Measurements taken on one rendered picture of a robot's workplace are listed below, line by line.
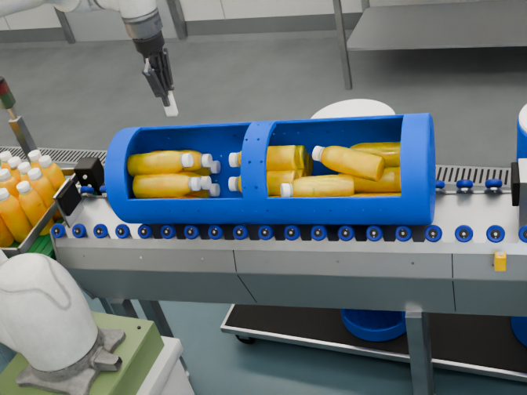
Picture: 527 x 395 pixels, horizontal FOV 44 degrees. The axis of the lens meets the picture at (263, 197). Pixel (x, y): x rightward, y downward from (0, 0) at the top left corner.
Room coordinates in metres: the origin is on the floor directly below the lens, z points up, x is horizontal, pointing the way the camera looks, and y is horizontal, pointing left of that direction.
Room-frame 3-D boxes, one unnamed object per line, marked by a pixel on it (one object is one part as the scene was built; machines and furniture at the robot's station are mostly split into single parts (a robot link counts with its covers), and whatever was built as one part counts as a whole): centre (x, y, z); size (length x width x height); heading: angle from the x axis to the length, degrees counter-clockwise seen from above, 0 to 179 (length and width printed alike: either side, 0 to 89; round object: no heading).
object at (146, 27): (1.58, 0.18, 1.56); 0.09 x 0.09 x 0.06
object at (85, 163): (1.96, 0.56, 0.95); 0.10 x 0.07 x 0.10; 157
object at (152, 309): (1.80, 0.51, 0.31); 0.06 x 0.06 x 0.63; 67
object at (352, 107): (1.73, -0.32, 1.03); 0.28 x 0.28 x 0.01
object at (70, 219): (1.76, 0.60, 0.99); 0.10 x 0.02 x 0.12; 157
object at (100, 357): (0.99, 0.47, 1.11); 0.22 x 0.18 x 0.06; 60
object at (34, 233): (1.79, 0.67, 0.96); 0.40 x 0.01 x 0.03; 157
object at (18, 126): (2.24, 0.81, 0.55); 0.04 x 0.04 x 1.10; 67
